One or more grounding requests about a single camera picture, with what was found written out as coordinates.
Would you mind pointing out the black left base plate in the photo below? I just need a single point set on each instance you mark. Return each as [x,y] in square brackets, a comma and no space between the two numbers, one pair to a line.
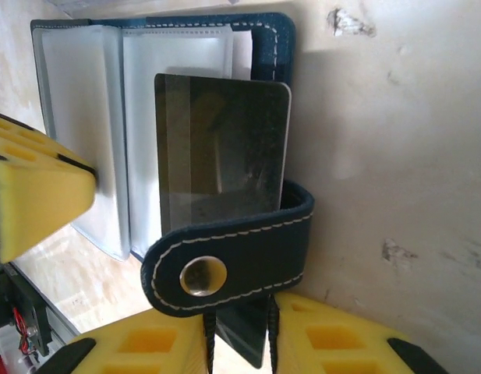
[25,311]

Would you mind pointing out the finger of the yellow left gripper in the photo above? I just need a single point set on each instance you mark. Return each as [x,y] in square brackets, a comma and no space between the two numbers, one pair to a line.
[37,187]

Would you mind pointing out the aluminium front rail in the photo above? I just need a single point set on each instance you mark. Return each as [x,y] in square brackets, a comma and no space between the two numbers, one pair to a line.
[59,321]

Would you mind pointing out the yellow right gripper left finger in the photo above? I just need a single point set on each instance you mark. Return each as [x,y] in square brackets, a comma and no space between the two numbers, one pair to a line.
[146,350]

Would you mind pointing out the navy blue card holder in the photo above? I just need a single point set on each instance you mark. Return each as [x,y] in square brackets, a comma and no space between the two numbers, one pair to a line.
[263,241]

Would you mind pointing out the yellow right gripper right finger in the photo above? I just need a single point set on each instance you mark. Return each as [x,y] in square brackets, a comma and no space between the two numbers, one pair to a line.
[333,343]

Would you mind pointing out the black credit card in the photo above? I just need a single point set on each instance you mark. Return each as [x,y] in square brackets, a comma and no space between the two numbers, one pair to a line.
[224,148]

